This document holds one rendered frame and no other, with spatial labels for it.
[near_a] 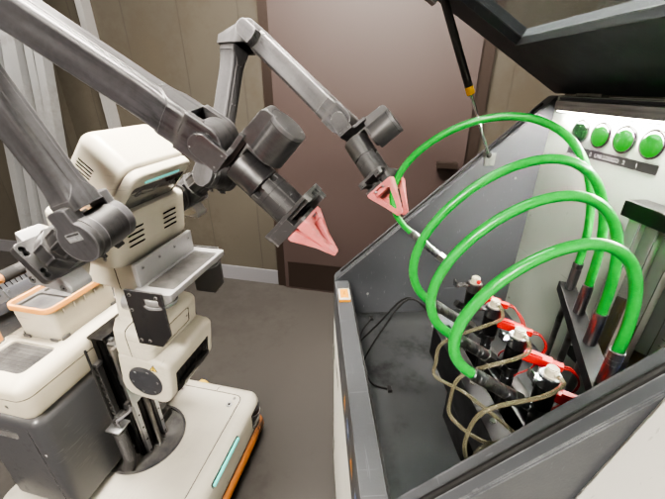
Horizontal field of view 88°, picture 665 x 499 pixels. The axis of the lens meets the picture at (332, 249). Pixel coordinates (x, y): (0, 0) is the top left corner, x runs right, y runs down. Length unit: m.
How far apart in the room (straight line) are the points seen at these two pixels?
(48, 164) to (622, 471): 0.85
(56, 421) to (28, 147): 0.80
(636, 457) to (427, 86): 1.99
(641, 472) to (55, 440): 1.26
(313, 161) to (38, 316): 1.69
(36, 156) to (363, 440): 0.69
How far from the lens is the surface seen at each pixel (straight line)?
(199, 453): 1.51
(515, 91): 2.34
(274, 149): 0.50
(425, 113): 2.23
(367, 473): 0.62
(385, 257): 1.01
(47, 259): 0.82
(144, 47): 2.89
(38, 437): 1.30
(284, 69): 0.96
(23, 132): 0.73
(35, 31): 0.65
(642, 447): 0.49
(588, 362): 0.66
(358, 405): 0.69
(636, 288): 0.54
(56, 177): 0.72
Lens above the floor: 1.47
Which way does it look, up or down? 26 degrees down
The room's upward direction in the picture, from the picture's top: straight up
